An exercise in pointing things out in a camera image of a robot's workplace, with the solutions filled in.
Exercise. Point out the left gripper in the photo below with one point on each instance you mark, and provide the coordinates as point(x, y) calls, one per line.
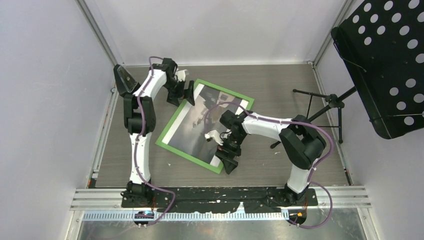
point(188, 94)

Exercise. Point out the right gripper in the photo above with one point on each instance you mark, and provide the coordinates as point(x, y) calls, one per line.
point(227, 155)

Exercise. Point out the wooden picture frame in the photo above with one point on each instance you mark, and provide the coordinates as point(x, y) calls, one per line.
point(165, 132)

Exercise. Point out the photo with white borders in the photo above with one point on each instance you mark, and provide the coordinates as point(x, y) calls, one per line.
point(195, 126)

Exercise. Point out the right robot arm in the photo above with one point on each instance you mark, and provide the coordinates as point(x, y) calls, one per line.
point(302, 143)

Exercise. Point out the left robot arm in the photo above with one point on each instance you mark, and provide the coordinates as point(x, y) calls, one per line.
point(139, 119)

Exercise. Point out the black wedge object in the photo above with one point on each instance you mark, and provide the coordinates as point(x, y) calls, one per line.
point(125, 82)

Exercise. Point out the black music stand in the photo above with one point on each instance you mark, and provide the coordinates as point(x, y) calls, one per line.
point(382, 46)

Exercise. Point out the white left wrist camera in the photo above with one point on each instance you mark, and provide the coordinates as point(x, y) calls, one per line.
point(181, 75)

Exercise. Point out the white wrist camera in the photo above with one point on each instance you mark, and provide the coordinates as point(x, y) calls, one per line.
point(215, 136)
point(181, 75)

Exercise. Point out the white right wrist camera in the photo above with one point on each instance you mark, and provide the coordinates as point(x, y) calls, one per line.
point(215, 136)

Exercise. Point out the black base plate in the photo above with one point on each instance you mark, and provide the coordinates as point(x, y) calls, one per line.
point(216, 200)

